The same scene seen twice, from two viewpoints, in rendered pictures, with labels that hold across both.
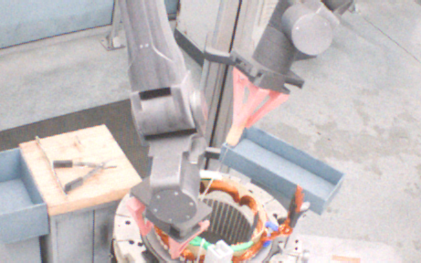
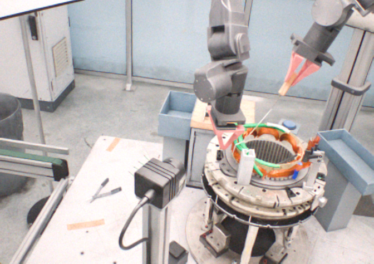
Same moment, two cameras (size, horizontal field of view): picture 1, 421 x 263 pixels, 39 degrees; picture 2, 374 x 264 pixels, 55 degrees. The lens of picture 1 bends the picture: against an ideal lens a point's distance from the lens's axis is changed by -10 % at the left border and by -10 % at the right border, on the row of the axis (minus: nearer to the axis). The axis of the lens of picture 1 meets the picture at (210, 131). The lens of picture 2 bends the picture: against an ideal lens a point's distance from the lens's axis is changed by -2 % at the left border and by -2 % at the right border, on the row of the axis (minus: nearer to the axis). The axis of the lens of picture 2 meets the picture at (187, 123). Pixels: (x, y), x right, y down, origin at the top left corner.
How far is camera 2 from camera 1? 0.46 m
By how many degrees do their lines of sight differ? 37
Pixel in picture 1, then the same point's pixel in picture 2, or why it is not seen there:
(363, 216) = not seen: outside the picture
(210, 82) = (331, 101)
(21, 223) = (173, 125)
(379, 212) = not seen: outside the picture
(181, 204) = (206, 88)
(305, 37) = (320, 12)
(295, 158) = (366, 158)
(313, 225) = not seen: outside the picture
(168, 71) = (225, 15)
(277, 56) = (314, 36)
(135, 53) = (213, 3)
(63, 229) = (199, 141)
